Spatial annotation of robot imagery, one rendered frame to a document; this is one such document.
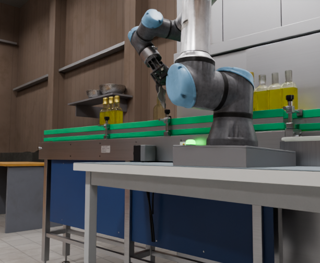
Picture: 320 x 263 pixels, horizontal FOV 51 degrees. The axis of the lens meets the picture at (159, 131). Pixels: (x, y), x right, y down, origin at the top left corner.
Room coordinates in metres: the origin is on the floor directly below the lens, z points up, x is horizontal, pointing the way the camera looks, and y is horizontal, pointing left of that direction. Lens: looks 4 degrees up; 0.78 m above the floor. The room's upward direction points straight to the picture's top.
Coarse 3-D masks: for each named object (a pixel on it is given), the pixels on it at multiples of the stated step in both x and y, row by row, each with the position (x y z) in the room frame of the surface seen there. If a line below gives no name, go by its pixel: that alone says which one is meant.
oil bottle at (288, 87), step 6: (282, 84) 1.39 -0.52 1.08; (288, 84) 1.37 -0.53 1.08; (294, 84) 1.38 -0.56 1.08; (282, 90) 1.39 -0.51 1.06; (288, 90) 1.37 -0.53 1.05; (294, 90) 1.37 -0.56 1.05; (282, 96) 1.39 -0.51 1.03; (294, 96) 1.37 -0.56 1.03; (282, 102) 1.39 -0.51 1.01; (294, 102) 1.37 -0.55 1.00; (294, 108) 1.36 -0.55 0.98
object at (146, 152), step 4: (136, 148) 1.66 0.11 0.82; (140, 148) 1.64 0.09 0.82; (144, 148) 1.63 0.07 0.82; (148, 148) 1.64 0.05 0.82; (152, 148) 1.67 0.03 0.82; (136, 152) 1.66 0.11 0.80; (140, 152) 1.64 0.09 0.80; (144, 152) 1.63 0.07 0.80; (148, 152) 1.64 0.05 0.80; (152, 152) 1.67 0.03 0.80; (136, 156) 1.66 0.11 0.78; (140, 156) 1.64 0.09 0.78; (144, 156) 1.63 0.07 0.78; (148, 156) 1.64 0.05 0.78; (152, 156) 1.67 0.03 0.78; (136, 160) 1.66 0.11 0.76; (140, 160) 1.64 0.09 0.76; (144, 160) 1.63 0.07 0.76; (148, 160) 1.64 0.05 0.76; (152, 160) 1.67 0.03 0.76
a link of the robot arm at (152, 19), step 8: (144, 16) 1.27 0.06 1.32; (152, 16) 1.25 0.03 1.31; (160, 16) 1.27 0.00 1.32; (144, 24) 1.27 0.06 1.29; (152, 24) 1.26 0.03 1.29; (160, 24) 1.28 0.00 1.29; (168, 24) 1.30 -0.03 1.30; (144, 32) 1.30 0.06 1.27; (152, 32) 1.30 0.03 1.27; (160, 32) 1.30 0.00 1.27; (168, 32) 1.31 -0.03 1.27; (144, 40) 1.33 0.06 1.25
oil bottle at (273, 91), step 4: (272, 84) 1.43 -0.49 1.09; (276, 84) 1.41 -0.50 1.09; (268, 88) 1.43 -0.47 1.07; (272, 88) 1.42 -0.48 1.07; (276, 88) 1.41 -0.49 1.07; (268, 92) 1.43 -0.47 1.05; (272, 92) 1.42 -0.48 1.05; (276, 92) 1.41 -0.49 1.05; (268, 96) 1.43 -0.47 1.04; (272, 96) 1.42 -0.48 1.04; (276, 96) 1.41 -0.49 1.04; (268, 100) 1.43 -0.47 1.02; (272, 100) 1.42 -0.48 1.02; (276, 100) 1.41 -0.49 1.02; (268, 104) 1.43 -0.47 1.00; (272, 104) 1.42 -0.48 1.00; (276, 104) 1.41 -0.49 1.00; (280, 104) 1.41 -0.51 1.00; (268, 108) 1.43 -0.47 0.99; (272, 108) 1.42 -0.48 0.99; (276, 108) 1.41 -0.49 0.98; (280, 108) 1.40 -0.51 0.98
